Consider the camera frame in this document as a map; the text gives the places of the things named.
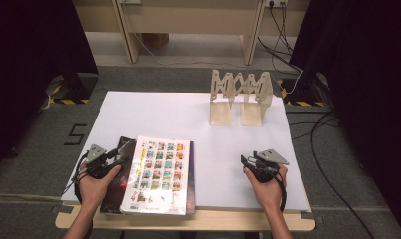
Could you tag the black curtain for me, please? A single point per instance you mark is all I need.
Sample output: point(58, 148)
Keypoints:
point(363, 83)
point(29, 66)

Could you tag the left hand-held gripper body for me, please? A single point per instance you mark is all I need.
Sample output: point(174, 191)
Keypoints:
point(97, 156)

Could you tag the white wall socket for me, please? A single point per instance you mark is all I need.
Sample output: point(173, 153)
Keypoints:
point(276, 2)

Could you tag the dark brown glossy book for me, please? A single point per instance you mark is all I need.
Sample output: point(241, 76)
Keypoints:
point(116, 195)

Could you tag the white power strip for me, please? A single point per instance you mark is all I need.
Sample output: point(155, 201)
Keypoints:
point(131, 1)

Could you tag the beige wooden desk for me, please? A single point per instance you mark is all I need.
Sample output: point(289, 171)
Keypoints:
point(194, 16)

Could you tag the wooden expandable book rack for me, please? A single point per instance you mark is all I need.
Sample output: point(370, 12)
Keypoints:
point(221, 114)

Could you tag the black stand base striped tape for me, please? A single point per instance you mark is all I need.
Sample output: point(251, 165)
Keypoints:
point(77, 88)
point(307, 89)

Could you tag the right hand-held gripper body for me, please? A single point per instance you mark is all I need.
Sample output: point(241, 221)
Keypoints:
point(266, 164)

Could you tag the white book with picture grid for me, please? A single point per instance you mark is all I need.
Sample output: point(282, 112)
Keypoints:
point(158, 176)

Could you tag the light wooden table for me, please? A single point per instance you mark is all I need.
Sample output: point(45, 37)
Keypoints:
point(221, 220)

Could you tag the person's left hand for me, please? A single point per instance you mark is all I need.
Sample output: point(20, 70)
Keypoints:
point(95, 191)

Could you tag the person's right hand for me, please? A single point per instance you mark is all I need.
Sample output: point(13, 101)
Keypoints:
point(269, 194)

